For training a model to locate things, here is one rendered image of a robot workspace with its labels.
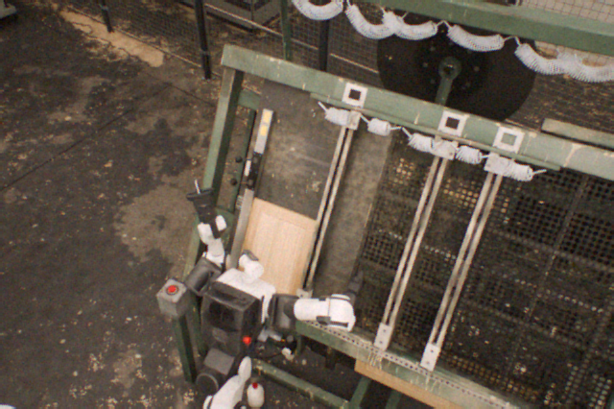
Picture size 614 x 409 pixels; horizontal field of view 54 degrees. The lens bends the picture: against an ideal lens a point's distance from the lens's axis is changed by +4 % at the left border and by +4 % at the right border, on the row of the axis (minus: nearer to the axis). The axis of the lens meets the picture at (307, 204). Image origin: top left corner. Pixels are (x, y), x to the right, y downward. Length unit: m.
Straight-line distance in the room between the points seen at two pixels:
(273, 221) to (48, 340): 1.93
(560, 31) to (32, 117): 4.69
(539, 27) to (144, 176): 3.46
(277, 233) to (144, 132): 2.90
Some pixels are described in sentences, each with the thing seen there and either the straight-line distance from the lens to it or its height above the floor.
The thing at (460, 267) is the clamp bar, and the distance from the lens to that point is 2.80.
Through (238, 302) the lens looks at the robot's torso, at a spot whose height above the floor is 1.40.
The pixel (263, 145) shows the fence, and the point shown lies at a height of 1.57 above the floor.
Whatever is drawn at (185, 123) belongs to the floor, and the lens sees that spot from 5.74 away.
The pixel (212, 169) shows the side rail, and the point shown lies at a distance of 3.11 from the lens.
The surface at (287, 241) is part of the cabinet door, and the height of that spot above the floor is 1.17.
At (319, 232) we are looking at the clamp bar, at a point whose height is 1.28.
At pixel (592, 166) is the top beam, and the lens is 2.62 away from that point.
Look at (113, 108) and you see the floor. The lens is 6.06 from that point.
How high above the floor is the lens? 3.46
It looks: 45 degrees down
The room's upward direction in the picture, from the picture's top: 2 degrees clockwise
